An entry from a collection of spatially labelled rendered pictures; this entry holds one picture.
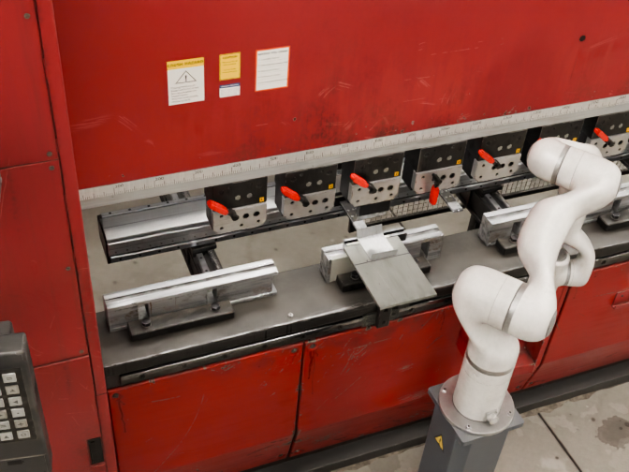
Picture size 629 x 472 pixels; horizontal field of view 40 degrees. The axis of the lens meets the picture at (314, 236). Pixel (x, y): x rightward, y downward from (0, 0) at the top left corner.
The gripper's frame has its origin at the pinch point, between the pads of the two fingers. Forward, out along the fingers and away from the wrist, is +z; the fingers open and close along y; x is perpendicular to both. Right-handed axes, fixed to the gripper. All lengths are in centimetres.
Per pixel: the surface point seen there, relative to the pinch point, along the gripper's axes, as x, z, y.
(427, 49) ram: -36, -79, -33
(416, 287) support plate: -35.2, -15.1, -7.4
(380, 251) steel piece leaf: -41.1, -13.9, -23.8
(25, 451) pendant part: -138, -52, 48
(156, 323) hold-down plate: -109, -5, -15
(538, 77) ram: 1, -64, -37
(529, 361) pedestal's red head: 3.2, 13.5, 4.7
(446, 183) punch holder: -21.8, -32.9, -30.4
